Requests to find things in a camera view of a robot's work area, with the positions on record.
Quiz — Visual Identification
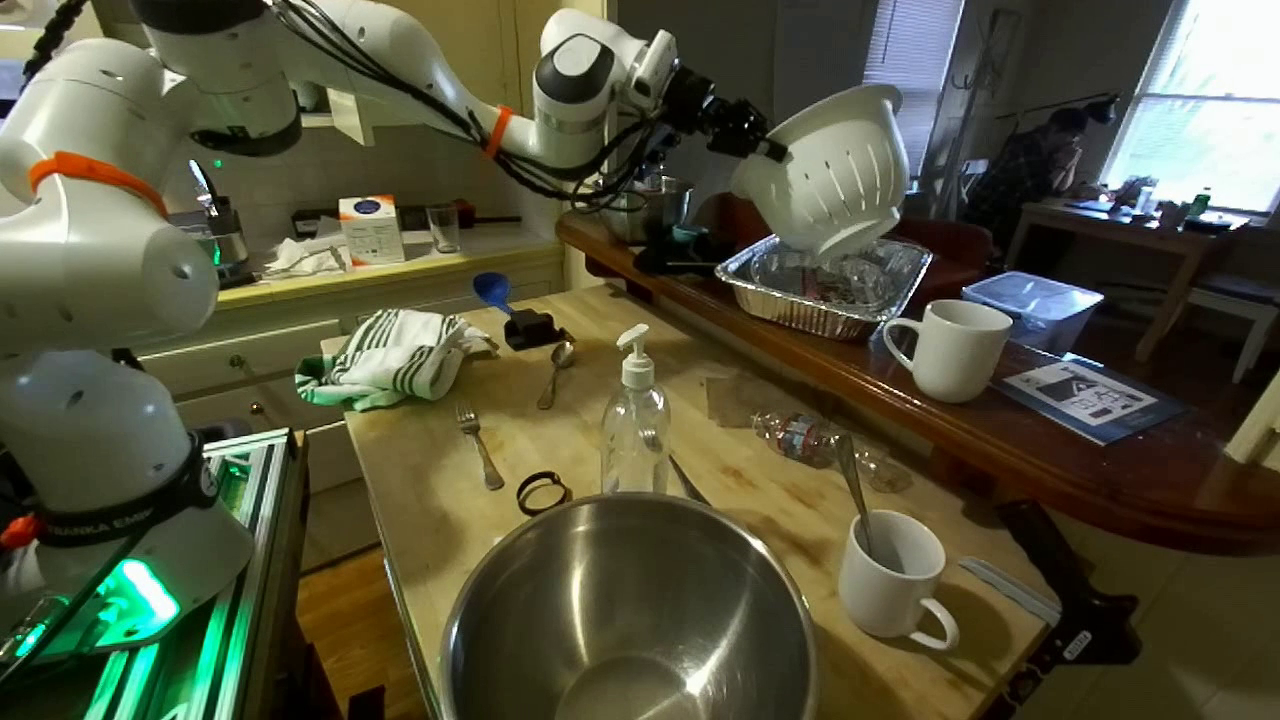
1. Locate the green lit robot stand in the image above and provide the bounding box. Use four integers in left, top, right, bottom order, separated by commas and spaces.
0, 424, 312, 720

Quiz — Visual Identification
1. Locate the metal spoon in mug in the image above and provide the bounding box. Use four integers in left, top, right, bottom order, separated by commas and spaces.
830, 432, 910, 576

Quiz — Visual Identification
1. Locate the white plastic colander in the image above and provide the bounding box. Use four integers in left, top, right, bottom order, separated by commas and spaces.
760, 81, 915, 262

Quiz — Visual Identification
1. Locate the white mug holding spoon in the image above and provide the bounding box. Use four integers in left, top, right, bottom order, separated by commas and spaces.
834, 504, 964, 657

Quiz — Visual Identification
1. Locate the crushed clear plastic bottle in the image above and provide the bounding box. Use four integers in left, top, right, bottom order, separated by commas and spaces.
749, 403, 883, 474

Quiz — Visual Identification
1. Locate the clear hand sanitizer bottle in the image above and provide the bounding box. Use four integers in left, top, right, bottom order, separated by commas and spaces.
595, 322, 676, 500

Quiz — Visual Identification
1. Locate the white ceramic mug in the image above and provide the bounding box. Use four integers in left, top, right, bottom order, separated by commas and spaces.
879, 295, 1015, 410

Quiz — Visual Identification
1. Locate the thin metal utensil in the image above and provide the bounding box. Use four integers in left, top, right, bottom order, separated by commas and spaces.
664, 452, 719, 511

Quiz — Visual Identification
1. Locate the small black box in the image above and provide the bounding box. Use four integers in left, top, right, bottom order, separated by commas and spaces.
501, 306, 568, 356

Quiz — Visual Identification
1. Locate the small steel bowl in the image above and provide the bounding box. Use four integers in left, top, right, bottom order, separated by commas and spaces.
436, 494, 819, 720

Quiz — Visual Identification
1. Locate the dark wooden side table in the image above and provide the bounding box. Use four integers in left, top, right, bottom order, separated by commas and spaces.
1004, 198, 1280, 369

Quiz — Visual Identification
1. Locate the cream cabinet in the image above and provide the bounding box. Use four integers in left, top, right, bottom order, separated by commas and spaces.
137, 233, 584, 438

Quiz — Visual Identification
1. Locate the aluminium foil tray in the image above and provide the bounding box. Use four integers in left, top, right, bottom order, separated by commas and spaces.
712, 233, 935, 343

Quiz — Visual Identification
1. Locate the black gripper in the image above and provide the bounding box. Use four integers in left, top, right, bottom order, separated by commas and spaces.
659, 60, 794, 170

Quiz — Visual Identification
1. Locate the black camera clamp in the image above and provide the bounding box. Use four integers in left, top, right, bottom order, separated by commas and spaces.
984, 496, 1148, 672

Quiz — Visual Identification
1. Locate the clear plastic lidded container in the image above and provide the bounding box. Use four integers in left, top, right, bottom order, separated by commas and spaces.
958, 270, 1107, 354

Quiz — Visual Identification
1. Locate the black rubber ring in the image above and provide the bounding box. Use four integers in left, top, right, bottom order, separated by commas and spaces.
511, 469, 577, 522

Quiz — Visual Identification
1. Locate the blue round object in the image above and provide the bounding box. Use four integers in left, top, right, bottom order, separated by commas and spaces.
473, 270, 514, 315

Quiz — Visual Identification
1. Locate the bright window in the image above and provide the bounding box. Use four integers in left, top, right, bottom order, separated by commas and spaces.
1094, 0, 1280, 217

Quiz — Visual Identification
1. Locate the printed booklet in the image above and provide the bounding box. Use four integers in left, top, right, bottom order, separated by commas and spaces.
997, 356, 1184, 448

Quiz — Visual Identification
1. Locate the white green striped towel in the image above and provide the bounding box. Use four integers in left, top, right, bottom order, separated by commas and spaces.
291, 306, 501, 416

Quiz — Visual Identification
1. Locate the white tissue box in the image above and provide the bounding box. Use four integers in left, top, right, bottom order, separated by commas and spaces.
332, 192, 409, 270

